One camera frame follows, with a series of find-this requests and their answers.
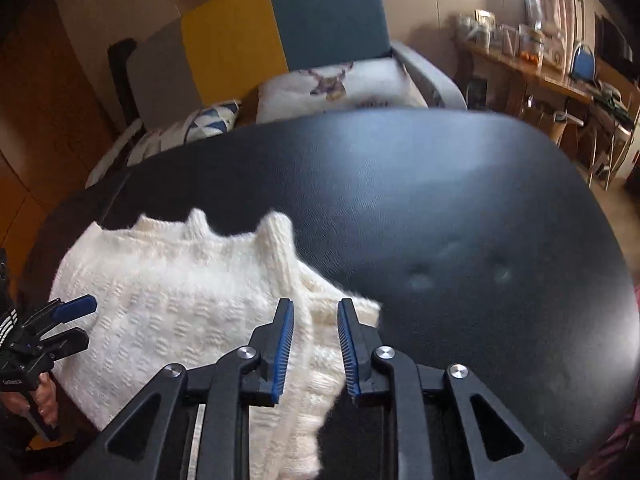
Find black television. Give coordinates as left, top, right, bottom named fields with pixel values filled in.
left=594, top=14, right=639, bottom=81

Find glass jars on table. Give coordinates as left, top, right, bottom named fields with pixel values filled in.
left=456, top=9, right=565, bottom=72

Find wooden side table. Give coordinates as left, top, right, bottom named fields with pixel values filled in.
left=454, top=40, right=634, bottom=190

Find blue triangle pattern cushion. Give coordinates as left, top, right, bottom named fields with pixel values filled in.
left=183, top=100, right=241, bottom=144

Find yellow blue grey armchair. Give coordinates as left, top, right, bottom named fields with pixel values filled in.
left=89, top=0, right=465, bottom=183

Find white deer print cushion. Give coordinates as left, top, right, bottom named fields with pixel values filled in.
left=256, top=58, right=427, bottom=124

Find cream knitted sweater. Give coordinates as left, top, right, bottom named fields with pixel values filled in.
left=48, top=206, right=384, bottom=480

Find person's left hand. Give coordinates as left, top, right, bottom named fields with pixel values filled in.
left=0, top=372, right=61, bottom=430

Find blue folding chair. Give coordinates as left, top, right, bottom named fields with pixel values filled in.
left=570, top=42, right=597, bottom=84

